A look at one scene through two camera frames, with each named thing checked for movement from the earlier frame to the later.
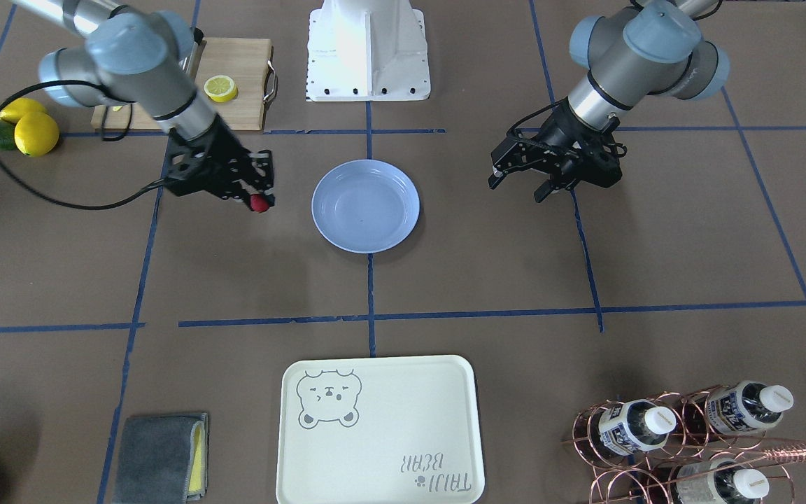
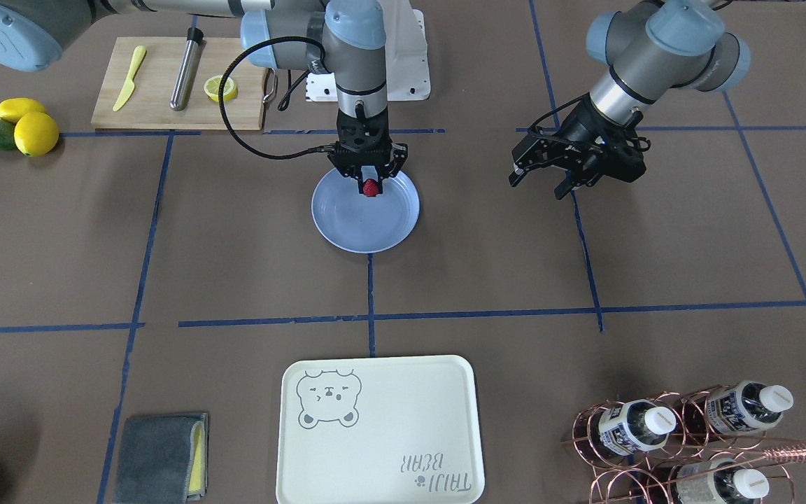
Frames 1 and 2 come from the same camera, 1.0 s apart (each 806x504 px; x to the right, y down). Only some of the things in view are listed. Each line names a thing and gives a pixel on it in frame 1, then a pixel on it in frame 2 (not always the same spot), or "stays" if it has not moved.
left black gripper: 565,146 to 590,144
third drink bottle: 735,485 stays
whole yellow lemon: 36,134 stays
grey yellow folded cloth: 164,459 stays
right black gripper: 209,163 to 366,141
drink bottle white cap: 635,425 stays
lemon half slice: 220,89 stays
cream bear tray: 394,430 stays
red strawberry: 258,202 to 370,187
